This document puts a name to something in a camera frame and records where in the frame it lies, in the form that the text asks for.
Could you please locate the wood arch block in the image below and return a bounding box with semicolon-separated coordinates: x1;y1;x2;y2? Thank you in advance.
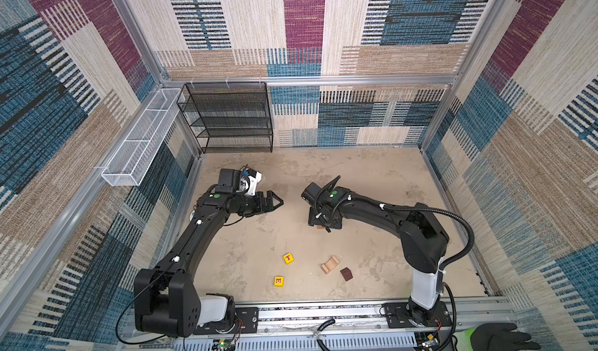
320;255;339;275

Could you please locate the yellow cube with red letter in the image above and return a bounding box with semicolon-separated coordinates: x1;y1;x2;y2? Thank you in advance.
283;253;294;265

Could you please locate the small yellow letter cube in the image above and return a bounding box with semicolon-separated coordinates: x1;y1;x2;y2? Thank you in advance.
273;276;284;287

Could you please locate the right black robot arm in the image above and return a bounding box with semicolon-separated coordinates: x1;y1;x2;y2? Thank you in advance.
301;178;449;311

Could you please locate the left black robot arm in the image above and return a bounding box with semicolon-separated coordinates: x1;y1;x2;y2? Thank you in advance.
132;169;283;338

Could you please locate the dark red triangular block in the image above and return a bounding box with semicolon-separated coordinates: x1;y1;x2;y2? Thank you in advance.
340;267;354;282

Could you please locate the black and green gloved hand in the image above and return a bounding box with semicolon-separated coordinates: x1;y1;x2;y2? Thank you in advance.
453;323;541;351

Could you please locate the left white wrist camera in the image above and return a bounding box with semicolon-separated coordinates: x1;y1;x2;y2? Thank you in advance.
240;167;262;196

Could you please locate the black corrugated cable hose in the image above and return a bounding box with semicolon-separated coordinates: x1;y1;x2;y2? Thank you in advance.
382;203;476;351

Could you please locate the black wire mesh shelf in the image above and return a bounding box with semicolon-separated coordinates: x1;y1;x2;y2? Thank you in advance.
178;83;273;154

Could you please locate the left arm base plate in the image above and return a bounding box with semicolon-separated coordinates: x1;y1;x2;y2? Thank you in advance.
193;307;259;335

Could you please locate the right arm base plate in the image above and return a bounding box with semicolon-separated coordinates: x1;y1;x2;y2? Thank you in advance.
380;301;453;329

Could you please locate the white wire mesh basket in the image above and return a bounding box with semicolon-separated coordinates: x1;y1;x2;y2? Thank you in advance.
101;89;182;187

